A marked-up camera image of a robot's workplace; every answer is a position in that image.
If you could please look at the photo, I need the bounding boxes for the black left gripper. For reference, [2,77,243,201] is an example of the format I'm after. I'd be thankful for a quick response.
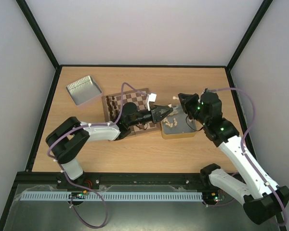
[128,105,173,128]

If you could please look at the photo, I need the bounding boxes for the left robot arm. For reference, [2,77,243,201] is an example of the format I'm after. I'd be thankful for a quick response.
[46,103,173,182]

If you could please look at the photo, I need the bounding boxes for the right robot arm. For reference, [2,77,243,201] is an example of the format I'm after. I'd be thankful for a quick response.
[178,90,289,225]

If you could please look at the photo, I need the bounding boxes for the pile of light chess pieces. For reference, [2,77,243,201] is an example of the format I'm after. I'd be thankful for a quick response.
[161,104,182,128]

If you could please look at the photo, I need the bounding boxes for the row of dark chess pieces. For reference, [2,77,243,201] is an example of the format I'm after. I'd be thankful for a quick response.
[105,95,122,121]

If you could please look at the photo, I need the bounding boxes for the wooden chess board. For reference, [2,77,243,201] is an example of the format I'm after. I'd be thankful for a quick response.
[102,88,160,140]

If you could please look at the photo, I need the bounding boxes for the gold tin box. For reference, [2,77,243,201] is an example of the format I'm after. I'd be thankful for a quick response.
[160,104,197,140]

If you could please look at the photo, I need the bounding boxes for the silver embossed tin lid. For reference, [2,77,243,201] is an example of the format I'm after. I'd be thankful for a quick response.
[66,75,103,107]

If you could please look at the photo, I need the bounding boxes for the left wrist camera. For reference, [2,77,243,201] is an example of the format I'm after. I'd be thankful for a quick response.
[145,93,157,111]

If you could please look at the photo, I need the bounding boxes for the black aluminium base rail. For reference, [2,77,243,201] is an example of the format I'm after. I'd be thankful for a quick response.
[13,171,218,192]

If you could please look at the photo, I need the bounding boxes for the black enclosure frame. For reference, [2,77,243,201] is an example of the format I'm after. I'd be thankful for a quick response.
[0,0,272,231]

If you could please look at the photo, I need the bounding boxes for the light blue cable duct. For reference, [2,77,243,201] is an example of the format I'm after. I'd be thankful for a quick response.
[20,191,203,202]

